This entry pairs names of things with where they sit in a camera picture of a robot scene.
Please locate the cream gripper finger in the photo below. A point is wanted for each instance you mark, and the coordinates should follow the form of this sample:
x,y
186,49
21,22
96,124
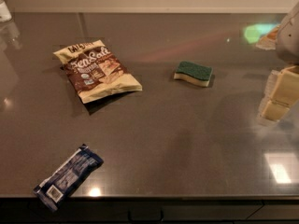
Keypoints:
x,y
281,93

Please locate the brown sea salt chip bag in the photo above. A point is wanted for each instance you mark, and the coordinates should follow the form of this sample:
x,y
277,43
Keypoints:
x,y
95,72

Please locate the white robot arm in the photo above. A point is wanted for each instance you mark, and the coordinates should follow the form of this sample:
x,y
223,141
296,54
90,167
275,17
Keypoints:
x,y
285,37

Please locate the blue rxbar blueberry wrapper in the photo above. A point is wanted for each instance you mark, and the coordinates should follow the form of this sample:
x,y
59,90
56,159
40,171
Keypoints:
x,y
68,177

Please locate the green and yellow sponge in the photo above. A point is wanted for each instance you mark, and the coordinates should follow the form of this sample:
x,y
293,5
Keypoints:
x,y
194,73

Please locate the white container at table corner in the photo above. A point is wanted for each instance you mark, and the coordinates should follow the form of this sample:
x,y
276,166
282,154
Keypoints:
x,y
5,14

